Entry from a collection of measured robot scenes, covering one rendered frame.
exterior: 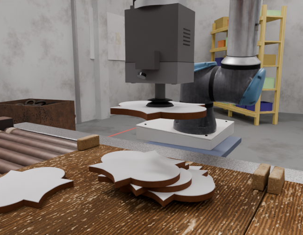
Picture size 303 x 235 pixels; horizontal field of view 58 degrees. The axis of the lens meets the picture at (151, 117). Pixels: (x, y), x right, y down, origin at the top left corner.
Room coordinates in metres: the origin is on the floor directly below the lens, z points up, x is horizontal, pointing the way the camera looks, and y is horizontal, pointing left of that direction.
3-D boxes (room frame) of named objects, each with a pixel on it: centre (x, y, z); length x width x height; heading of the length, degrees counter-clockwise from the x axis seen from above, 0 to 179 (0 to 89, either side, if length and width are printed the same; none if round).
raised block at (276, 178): (0.40, -0.20, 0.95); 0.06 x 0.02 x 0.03; 147
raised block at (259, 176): (0.42, -0.18, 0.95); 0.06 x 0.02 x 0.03; 147
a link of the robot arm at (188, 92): (0.93, -0.16, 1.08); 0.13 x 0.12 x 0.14; 58
